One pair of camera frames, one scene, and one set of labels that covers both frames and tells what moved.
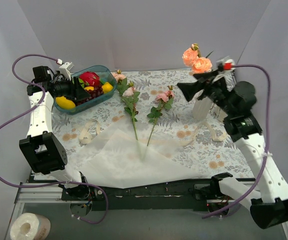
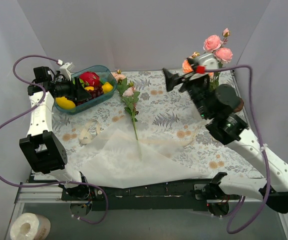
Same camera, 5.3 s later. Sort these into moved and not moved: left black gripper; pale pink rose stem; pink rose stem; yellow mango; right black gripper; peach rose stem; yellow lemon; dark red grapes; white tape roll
Moved: peach rose stem; pink rose stem; right black gripper
Not moved: yellow mango; left black gripper; white tape roll; dark red grapes; pale pink rose stem; yellow lemon
